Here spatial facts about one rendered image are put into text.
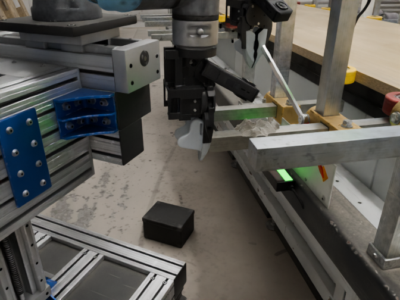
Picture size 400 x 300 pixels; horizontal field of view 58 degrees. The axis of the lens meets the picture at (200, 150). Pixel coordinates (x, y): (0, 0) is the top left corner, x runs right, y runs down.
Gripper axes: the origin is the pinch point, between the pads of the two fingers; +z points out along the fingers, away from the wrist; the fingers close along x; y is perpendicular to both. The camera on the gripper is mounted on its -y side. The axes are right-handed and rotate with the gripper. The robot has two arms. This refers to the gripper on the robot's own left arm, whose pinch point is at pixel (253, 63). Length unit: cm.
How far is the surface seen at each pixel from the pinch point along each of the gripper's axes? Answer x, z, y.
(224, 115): 5.0, 13.4, 3.9
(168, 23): -50, 11, 143
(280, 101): -9.4, 11.0, -0.7
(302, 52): -38.9, 5.2, 21.2
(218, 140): 21.2, 8.3, -16.8
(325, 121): -0.1, 6.7, -23.1
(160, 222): 2, 82, 54
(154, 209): 0, 82, 64
